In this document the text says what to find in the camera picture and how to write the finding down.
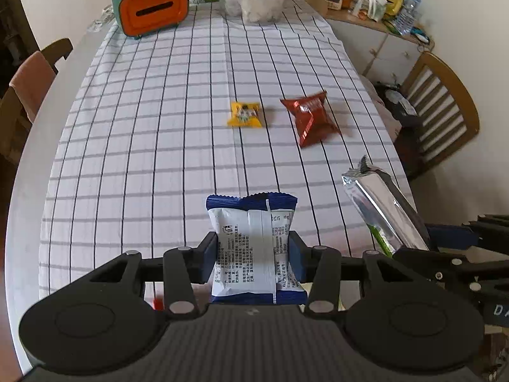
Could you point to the orange tissue box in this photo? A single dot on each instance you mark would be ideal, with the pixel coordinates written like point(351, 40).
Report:
point(151, 8)

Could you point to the white kitchen timer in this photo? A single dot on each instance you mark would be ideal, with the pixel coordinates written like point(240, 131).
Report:
point(332, 0)

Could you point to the wooden slatted chair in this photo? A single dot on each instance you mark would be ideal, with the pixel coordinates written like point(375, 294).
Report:
point(457, 95)

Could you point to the red foil snack bag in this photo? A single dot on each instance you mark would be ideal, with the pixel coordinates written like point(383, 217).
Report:
point(314, 121)

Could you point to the white cabinet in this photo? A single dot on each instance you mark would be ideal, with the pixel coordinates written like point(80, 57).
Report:
point(373, 47)

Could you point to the dark plastic bag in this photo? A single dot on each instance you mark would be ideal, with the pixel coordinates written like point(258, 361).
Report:
point(397, 103)

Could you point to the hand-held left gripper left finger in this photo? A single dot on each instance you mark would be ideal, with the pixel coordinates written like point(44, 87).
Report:
point(210, 258)

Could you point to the checked tablecloth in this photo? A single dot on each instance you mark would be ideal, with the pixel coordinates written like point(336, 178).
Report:
point(159, 127)

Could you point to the silver black snack packet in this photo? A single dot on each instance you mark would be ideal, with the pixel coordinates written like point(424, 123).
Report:
point(377, 203)

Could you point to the white cloth bag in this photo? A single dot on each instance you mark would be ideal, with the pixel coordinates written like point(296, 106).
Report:
point(391, 129)

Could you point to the blue white snack packet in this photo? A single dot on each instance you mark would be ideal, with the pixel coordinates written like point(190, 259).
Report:
point(246, 238)

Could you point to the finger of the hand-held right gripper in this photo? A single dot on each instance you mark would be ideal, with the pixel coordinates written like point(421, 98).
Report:
point(449, 266)
point(447, 238)

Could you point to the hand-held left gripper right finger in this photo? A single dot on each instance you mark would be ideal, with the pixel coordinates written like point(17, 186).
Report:
point(296, 256)

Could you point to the yellow green box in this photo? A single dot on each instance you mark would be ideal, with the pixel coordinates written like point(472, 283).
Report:
point(391, 2)

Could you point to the small clear plastic bag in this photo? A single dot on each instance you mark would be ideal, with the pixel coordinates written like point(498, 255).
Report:
point(364, 4)

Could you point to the chair with pink cushion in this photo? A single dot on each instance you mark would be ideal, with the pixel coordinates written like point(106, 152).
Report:
point(32, 79)

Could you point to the clear plastic wrapper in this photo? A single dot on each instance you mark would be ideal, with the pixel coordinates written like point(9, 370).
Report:
point(101, 20)

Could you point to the yellow candy packet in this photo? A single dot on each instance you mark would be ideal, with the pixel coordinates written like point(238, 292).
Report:
point(244, 114)

